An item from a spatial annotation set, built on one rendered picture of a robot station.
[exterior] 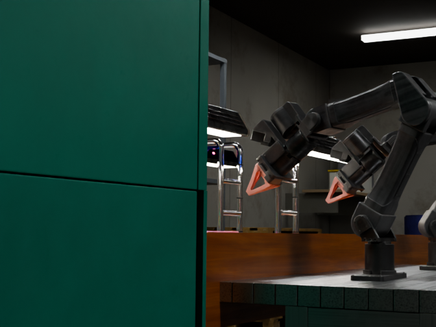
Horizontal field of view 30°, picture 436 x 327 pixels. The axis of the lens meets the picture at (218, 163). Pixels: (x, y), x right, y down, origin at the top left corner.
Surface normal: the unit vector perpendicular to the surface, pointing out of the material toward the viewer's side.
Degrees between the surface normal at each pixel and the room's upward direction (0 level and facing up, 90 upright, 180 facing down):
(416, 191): 90
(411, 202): 90
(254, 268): 90
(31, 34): 90
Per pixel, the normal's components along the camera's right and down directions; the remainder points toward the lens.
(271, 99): 0.89, -0.03
